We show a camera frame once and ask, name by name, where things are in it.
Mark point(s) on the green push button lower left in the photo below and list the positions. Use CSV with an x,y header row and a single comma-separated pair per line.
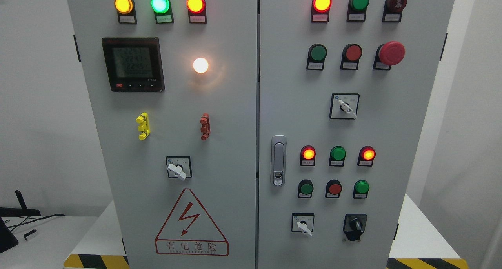
x,y
305,189

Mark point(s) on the red terminal connector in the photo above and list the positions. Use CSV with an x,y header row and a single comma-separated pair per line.
x,y
205,126

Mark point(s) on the red electrical hazard warning sticker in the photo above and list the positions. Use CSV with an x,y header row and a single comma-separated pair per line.
x,y
190,230

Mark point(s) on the white selector switch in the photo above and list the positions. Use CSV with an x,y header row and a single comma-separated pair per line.
x,y
344,105
303,222

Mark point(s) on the red push button upper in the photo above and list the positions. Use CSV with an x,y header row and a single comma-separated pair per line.
x,y
351,56

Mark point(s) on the red indicator middle right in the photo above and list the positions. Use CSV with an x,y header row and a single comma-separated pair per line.
x,y
366,156

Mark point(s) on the green indicator top right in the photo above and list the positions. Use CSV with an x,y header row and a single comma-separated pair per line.
x,y
356,11

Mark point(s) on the silver door latch handle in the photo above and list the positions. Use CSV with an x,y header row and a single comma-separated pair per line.
x,y
278,159

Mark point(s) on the white selector switch lower right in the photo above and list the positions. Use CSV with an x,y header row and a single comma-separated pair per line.
x,y
303,222

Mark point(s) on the green lit indicator light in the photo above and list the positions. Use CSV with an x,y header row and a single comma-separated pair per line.
x,y
162,11

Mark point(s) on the green push button lower right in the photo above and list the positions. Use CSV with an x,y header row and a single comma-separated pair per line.
x,y
361,189

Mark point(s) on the red lit indicator light left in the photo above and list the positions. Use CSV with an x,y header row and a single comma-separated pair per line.
x,y
196,11

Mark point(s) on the red lit indicator middle left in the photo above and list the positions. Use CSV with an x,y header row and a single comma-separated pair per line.
x,y
307,156

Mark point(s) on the yellow indicator light top left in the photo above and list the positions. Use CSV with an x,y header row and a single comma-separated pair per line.
x,y
126,11

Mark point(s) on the black rotary knob switch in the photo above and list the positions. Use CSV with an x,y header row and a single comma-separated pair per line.
x,y
354,226

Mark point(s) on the white lit indicator lamp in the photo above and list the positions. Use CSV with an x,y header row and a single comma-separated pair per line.
x,y
200,65

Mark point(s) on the black digital power meter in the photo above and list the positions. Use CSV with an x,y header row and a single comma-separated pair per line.
x,y
133,64

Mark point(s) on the green push button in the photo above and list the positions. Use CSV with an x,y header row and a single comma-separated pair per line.
x,y
316,57
361,189
305,189

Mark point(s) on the red emergency stop mushroom button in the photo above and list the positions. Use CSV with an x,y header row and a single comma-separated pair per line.
x,y
389,54

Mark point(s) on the red lit indicator top right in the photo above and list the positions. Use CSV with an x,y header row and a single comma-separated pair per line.
x,y
320,11

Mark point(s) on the small white black adapter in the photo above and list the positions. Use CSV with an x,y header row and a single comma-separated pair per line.
x,y
30,234

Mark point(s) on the red push button lower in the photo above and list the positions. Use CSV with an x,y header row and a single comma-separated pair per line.
x,y
333,189

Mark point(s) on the green indicator middle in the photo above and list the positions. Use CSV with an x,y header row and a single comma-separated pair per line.
x,y
337,156

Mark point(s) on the white platform with hazard stripes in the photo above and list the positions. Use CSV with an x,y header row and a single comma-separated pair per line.
x,y
417,245

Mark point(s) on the white selector switch upper right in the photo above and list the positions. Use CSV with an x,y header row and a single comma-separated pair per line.
x,y
344,105

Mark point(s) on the dark red buzzer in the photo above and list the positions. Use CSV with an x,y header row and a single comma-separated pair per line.
x,y
393,10

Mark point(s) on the grey electrical control cabinet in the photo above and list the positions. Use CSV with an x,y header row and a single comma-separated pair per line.
x,y
257,86

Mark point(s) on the green push button upper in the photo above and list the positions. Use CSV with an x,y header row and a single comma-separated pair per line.
x,y
316,57

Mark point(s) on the red push button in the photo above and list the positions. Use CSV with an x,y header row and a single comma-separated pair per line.
x,y
351,56
333,189

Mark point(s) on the yellow terminal connector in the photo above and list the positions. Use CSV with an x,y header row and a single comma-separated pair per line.
x,y
143,125

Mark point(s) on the white selector switch left door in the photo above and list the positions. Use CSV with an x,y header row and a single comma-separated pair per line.
x,y
179,167

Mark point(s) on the black device with antenna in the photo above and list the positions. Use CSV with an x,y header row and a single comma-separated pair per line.
x,y
17,212

